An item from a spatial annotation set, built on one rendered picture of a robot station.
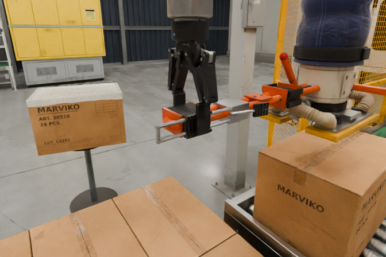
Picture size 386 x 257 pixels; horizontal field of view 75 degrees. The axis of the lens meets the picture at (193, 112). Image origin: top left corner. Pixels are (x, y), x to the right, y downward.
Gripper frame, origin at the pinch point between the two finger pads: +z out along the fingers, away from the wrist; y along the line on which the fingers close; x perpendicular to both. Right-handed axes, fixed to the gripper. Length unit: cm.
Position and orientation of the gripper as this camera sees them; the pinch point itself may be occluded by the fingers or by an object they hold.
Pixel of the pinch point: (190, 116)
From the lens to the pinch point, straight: 55.9
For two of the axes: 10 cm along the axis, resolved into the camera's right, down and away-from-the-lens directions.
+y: -5.9, -2.5, 7.7
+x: -8.1, 1.8, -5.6
